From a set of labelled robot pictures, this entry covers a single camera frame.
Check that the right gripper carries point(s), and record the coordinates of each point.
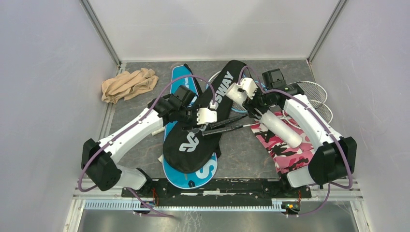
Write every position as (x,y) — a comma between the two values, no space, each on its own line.
(249,105)

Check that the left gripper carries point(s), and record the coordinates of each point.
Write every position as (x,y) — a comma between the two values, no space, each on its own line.
(194,123)

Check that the white shuttlecock tube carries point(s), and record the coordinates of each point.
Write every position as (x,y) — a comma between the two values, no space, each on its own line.
(271,122)

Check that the black Crossway racket bag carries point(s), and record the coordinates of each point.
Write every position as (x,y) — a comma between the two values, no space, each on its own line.
(188,151)

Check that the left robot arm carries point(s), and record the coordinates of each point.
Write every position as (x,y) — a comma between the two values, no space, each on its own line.
(100,158)

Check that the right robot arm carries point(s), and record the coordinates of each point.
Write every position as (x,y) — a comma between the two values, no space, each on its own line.
(335,154)

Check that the white grip tape roll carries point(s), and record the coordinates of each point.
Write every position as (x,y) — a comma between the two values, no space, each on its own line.
(158,131)

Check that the blue Sport racket bag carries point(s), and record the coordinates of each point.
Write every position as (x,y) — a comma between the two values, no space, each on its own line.
(204,175)

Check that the pink camouflage cloth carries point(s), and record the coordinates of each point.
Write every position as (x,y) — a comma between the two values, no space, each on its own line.
(285,158)

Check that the beige cloth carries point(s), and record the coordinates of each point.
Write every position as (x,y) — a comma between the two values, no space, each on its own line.
(127,85)

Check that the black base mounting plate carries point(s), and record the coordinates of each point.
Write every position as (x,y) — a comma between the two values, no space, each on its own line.
(220,192)

